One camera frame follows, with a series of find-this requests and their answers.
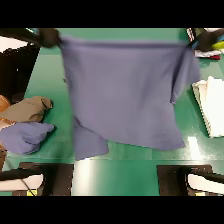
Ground purple T-shirt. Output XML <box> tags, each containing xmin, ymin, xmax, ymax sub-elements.
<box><xmin>59</xmin><ymin>35</ymin><xmax>201</xmax><ymax>162</ymax></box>

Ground brown garment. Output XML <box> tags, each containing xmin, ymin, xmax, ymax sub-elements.
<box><xmin>0</xmin><ymin>96</ymin><xmax>54</xmax><ymax>124</ymax></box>

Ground purple garment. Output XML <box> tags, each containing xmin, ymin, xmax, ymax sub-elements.
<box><xmin>0</xmin><ymin>121</ymin><xmax>55</xmax><ymax>156</ymax></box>

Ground white garment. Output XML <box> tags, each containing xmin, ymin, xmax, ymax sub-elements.
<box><xmin>191</xmin><ymin>75</ymin><xmax>224</xmax><ymax>139</ymax></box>

